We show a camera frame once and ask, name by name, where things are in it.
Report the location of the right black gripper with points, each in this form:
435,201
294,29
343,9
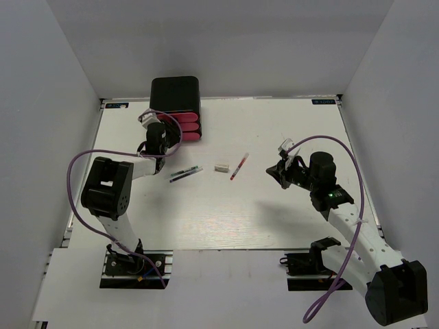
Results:
280,173

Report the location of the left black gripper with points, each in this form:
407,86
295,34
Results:
173,131

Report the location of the pink drawer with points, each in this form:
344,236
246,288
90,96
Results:
189,127
190,136
185,117

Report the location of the pink top drawer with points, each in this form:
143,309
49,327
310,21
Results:
185,117

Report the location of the white eraser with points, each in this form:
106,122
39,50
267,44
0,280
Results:
224,168

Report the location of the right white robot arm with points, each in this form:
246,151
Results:
394,289

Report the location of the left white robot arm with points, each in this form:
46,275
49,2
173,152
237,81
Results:
107,191

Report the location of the pink bottom drawer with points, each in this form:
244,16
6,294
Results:
190,136

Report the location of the red pen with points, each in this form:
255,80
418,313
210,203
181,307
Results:
239,166

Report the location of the green capped pen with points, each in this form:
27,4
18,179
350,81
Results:
181,172

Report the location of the black drawer cabinet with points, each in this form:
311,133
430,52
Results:
176,94

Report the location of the blue pen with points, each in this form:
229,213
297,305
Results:
184,175

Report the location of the left blue corner label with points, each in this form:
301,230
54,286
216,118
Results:
116,105

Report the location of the blue corner label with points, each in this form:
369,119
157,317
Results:
116,105
323,101

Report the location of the right blue corner label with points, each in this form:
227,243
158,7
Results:
323,101

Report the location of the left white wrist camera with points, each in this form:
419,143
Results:
147,118

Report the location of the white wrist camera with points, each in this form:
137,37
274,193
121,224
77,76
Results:
288,150
147,118

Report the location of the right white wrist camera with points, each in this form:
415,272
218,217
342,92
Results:
288,150

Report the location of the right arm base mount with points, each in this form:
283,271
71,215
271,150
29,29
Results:
305,270

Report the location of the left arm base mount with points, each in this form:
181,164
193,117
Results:
124,271

